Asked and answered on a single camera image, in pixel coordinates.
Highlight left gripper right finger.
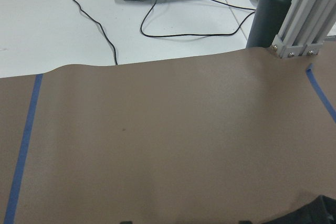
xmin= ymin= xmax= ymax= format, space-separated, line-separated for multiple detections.
xmin=238 ymin=220 xmax=253 ymax=224

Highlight black graphic t-shirt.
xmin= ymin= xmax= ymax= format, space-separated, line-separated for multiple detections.
xmin=267 ymin=195 xmax=335 ymax=224

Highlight brown table mat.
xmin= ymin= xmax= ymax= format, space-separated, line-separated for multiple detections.
xmin=1 ymin=42 xmax=335 ymax=223

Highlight dark green water bottle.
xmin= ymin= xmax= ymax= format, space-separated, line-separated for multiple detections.
xmin=246 ymin=0 xmax=292 ymax=48

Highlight aluminium frame post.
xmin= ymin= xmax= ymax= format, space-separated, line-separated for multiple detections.
xmin=271 ymin=0 xmax=335 ymax=59

